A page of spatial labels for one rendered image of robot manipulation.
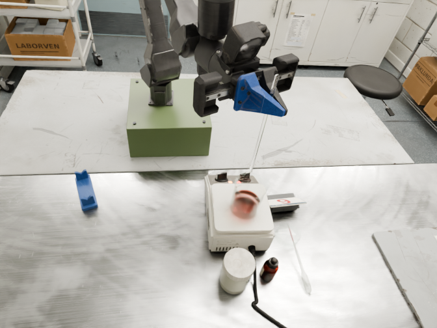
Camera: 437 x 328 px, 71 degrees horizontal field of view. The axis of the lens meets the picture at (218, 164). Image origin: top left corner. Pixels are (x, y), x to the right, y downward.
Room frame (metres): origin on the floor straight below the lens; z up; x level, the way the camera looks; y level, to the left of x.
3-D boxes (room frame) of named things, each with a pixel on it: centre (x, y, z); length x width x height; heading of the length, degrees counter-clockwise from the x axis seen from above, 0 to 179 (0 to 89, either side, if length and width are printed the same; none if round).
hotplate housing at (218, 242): (0.41, -0.06, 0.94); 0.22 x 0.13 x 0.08; 11
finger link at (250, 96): (0.37, -0.04, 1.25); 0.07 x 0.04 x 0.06; 40
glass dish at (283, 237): (0.38, -0.18, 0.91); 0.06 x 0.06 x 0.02
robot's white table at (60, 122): (0.79, 0.05, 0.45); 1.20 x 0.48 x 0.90; 105
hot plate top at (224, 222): (0.38, -0.06, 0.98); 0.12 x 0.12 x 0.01; 11
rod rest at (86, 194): (0.41, 0.29, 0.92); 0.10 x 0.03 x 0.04; 33
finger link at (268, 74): (0.40, -0.07, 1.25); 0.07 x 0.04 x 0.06; 40
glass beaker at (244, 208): (0.38, -0.07, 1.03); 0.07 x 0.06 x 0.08; 106
